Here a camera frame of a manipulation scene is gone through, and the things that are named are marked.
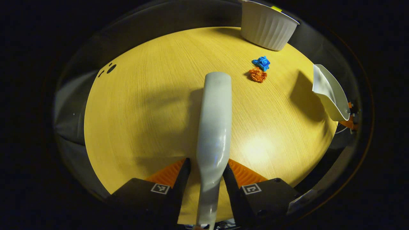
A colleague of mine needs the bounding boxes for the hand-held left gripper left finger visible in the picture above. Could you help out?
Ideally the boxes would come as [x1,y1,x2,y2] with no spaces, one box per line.
[107,157,191,230]

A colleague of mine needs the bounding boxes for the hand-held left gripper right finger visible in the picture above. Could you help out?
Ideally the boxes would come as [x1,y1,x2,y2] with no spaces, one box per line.
[223,158,301,230]

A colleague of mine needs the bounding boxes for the white plastic dustpan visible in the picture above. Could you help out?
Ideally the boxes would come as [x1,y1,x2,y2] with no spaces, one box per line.
[312,64,351,122]

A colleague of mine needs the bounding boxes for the small white broom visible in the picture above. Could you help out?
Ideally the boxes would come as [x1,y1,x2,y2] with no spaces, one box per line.
[196,72,232,230]

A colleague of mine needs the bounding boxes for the orange paper trash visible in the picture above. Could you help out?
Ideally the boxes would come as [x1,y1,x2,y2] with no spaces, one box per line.
[248,67,267,83]

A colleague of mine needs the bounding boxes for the blue paper trash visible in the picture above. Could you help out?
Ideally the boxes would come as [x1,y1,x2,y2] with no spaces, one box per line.
[251,56,271,72]

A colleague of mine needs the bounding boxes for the white ribbed garbage bin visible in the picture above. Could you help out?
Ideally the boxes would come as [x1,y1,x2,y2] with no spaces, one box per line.
[240,0,300,51]

